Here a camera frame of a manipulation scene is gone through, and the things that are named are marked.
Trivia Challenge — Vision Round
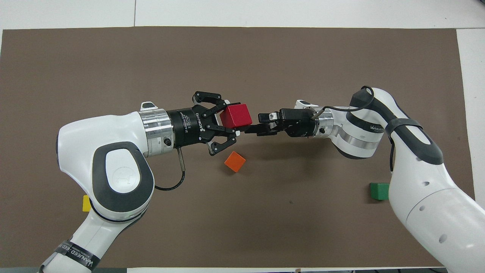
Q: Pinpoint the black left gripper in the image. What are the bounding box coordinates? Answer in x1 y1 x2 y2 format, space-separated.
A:
166 91 241 157

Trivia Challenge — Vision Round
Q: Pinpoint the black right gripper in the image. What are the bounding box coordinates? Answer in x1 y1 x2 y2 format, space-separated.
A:
244 108 316 138

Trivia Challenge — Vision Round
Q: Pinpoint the red wooden block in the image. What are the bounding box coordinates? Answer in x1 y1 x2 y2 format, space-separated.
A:
220 104 253 129

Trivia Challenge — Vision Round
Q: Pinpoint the orange wooden block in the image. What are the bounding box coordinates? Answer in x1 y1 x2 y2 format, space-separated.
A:
224 151 246 173

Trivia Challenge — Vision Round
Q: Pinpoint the green wooden block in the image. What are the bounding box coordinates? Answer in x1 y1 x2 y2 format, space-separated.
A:
370 183 391 201

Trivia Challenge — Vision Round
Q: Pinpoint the brown table mat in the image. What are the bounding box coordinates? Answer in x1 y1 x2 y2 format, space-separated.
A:
0 26 484 268

